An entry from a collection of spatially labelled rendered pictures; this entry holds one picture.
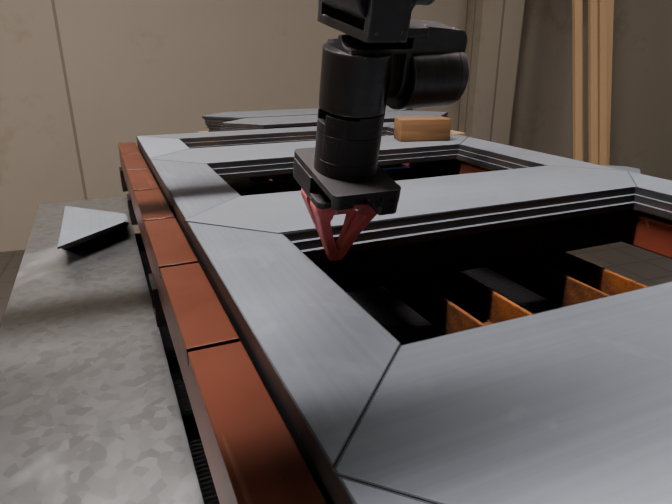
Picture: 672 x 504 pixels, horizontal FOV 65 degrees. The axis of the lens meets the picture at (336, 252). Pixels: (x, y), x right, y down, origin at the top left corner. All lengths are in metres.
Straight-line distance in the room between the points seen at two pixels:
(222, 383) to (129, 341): 0.39
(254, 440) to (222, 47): 3.03
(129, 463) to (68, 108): 2.83
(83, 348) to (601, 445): 0.61
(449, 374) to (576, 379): 0.08
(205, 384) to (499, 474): 0.19
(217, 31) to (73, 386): 2.76
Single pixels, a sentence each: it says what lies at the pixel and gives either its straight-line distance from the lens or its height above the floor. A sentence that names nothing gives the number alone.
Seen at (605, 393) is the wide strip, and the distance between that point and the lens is 0.36.
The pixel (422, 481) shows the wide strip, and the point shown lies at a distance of 0.27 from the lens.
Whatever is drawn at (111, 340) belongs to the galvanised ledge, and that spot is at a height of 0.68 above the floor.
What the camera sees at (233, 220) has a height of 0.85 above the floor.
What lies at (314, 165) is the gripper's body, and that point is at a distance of 0.48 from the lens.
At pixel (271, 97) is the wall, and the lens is 3.33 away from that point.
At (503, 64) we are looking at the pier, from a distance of 3.79.
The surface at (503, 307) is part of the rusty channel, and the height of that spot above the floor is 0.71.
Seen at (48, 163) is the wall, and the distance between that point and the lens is 3.33.
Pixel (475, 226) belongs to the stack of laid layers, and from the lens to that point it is 0.71.
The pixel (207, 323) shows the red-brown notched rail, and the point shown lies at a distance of 0.45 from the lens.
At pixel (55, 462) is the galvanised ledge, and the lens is 0.59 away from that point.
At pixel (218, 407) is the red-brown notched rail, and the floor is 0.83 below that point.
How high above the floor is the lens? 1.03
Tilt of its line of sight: 20 degrees down
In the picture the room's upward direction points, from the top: straight up
